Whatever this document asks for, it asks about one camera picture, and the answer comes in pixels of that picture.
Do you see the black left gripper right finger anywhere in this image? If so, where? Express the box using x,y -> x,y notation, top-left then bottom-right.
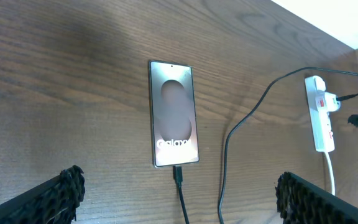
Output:
275,172 -> 358,224

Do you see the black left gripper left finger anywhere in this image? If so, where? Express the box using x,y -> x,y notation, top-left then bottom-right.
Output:
0,165 -> 85,224

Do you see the white power strip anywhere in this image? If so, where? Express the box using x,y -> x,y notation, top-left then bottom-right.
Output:
305,75 -> 335,152

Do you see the black USB-C charging cable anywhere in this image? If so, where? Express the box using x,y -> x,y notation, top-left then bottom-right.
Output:
172,67 -> 358,224

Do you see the Galaxy smartphone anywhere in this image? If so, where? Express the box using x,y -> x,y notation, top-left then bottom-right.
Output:
149,60 -> 200,167

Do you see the white USB charger adapter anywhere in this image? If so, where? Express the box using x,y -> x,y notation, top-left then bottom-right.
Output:
323,92 -> 341,112

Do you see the white power strip cord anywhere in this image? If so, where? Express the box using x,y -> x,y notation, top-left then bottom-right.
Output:
323,151 -> 336,197

